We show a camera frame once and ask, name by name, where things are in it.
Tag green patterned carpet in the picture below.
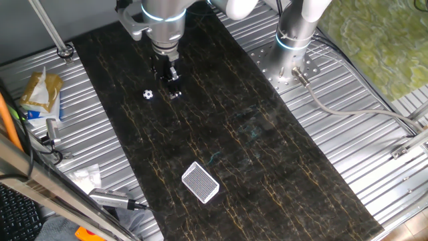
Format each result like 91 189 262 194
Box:
316 0 428 102

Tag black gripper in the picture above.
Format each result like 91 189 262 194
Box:
150 54 183 100

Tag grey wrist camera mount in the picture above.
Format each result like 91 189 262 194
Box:
115 0 153 42

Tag orange pole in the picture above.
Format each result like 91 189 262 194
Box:
0 92 25 152

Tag yellow tissue pack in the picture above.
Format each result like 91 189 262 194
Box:
19 66 64 127

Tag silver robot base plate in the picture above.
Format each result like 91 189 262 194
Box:
249 42 322 94

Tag thick grey base cable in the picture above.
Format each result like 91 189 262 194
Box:
291 66 427 134

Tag orange emergency stop box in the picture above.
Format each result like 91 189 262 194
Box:
74 226 105 241

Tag black keyboard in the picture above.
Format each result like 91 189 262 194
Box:
0 183 43 241

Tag small grey camera on stand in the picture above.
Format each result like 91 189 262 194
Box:
39 117 65 159

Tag aluminium pole with black ring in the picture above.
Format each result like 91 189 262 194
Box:
28 0 75 65

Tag crumpled white tissue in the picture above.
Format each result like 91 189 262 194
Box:
66 163 103 195

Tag grey cloth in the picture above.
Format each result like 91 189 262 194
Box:
35 206 146 241

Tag black marble-pattern mat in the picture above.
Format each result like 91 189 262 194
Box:
71 0 385 241

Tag aluminium corner bracket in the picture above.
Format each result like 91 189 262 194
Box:
390 129 428 160

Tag aluminium frame beam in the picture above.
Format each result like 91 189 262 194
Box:
0 133 141 241

